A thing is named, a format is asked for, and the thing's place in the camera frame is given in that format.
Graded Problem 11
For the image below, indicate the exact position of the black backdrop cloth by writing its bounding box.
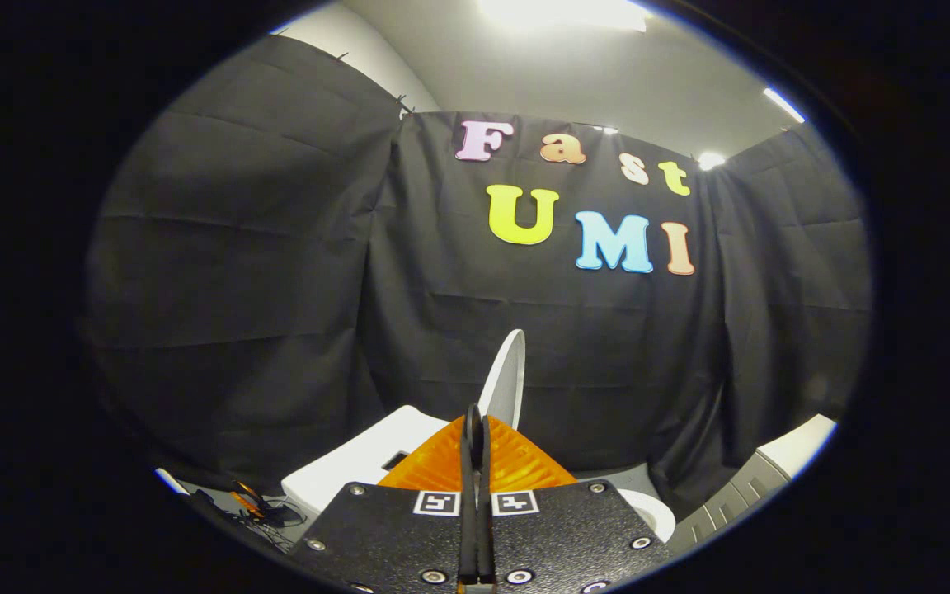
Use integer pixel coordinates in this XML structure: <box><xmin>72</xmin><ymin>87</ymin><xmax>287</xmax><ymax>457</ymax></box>
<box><xmin>83</xmin><ymin>33</ymin><xmax>872</xmax><ymax>516</ymax></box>

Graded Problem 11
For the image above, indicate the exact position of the large ceiling light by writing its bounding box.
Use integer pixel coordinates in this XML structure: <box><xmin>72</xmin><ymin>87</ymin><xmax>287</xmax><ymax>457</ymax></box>
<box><xmin>475</xmin><ymin>0</ymin><xmax>649</xmax><ymax>34</ymax></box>

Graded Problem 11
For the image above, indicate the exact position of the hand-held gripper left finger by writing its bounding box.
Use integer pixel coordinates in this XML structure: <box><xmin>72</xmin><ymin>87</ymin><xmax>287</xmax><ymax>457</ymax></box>
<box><xmin>289</xmin><ymin>403</ymin><xmax>477</xmax><ymax>594</ymax></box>

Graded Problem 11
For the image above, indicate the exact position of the strip ceiling light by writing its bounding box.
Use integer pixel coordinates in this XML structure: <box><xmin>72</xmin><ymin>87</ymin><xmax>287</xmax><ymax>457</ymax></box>
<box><xmin>764</xmin><ymin>87</ymin><xmax>806</xmax><ymax>125</ymax></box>

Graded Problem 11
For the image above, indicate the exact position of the white toilet lid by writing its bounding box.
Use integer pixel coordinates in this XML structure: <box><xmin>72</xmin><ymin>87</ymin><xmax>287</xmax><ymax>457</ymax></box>
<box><xmin>477</xmin><ymin>329</ymin><xmax>527</xmax><ymax>431</ymax></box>

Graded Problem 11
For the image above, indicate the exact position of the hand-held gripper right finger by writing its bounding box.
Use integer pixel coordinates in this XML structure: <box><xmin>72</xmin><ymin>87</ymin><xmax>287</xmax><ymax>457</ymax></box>
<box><xmin>476</xmin><ymin>412</ymin><xmax>674</xmax><ymax>594</ymax></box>

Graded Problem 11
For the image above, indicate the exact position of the white drawer cabinet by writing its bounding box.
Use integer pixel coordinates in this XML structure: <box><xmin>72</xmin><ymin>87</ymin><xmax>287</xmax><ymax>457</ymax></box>
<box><xmin>669</xmin><ymin>414</ymin><xmax>839</xmax><ymax>541</ymax></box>

